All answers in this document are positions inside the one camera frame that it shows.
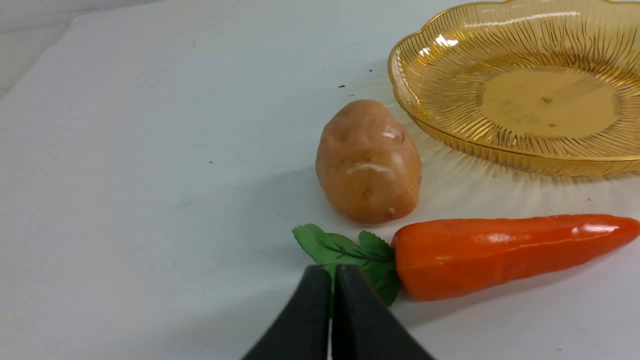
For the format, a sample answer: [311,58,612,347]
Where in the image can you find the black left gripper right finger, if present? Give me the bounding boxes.
[332,265,434,360]

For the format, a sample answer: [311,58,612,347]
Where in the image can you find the amber ribbed plastic plate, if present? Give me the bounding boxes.
[387,0,640,177]

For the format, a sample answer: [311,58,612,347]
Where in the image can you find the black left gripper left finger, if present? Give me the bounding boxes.
[243,265,333,360]

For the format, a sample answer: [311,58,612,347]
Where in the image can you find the brown potato with dimples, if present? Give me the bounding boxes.
[315,99,423,226]

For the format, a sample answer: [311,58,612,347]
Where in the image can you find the orange carrot with green leaves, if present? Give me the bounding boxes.
[292,213,639,306]

